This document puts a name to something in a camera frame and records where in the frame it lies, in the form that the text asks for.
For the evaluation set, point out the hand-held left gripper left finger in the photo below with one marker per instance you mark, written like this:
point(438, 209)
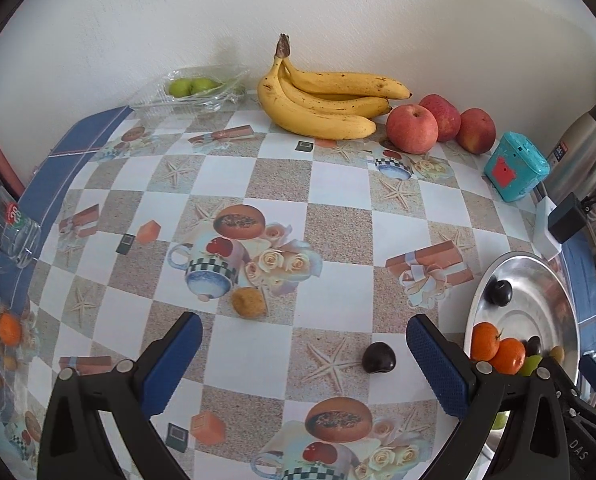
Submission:
point(170, 367)

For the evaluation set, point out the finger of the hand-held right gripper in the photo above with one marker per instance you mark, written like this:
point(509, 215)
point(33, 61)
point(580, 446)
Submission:
point(595, 377)

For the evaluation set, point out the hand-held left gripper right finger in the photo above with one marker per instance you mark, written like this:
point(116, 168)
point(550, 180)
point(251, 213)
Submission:
point(438, 367)

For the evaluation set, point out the orange with stem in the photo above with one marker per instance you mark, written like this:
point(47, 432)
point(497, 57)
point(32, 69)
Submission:
point(484, 342)

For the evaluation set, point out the dark plum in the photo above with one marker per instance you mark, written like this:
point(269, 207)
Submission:
point(379, 358)
point(534, 345)
point(499, 292)

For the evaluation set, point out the green mango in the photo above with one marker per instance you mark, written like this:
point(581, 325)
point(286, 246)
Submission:
point(529, 366)

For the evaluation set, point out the round metal tray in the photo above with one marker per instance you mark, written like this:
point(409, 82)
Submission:
point(533, 305)

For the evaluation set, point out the small brown fruit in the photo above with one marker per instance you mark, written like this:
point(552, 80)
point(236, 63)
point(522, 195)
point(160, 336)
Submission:
point(248, 303)

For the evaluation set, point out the white box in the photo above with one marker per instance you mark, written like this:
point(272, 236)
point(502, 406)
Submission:
point(545, 232)

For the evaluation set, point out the black power adapter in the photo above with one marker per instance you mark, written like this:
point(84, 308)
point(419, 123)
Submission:
point(567, 217)

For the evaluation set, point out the orange in plastic tray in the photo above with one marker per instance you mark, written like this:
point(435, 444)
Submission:
point(9, 329)

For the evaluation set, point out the printed checkered tablecloth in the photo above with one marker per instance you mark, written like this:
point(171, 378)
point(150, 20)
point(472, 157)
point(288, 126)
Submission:
point(328, 210)

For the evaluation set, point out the glass mug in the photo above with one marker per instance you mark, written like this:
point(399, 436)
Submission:
point(13, 232)

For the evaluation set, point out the teal box with red label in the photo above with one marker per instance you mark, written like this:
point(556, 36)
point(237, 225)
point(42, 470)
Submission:
point(515, 167)

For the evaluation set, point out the steel thermos jug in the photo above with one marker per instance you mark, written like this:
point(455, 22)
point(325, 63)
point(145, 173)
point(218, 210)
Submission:
point(585, 155)

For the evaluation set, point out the red apple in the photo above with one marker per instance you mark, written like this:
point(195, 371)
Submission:
point(477, 131)
point(412, 130)
point(445, 115)

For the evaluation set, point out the clear plastic container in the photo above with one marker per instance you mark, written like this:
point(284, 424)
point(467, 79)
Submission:
point(213, 97)

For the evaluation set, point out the small green fruit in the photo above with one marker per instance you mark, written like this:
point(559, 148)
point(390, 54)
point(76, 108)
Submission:
point(203, 86)
point(180, 88)

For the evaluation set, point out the yellow banana bunch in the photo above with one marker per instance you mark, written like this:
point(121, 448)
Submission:
point(318, 110)

